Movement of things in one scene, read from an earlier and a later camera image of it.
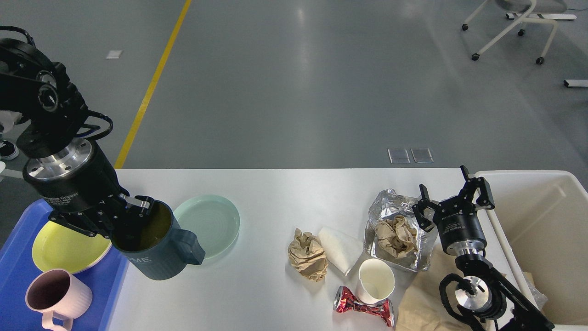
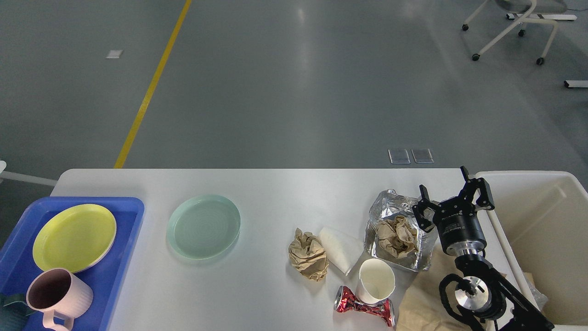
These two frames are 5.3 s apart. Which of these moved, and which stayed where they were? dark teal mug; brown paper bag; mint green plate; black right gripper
Moved: dark teal mug
Stayed: brown paper bag; black right gripper; mint green plate
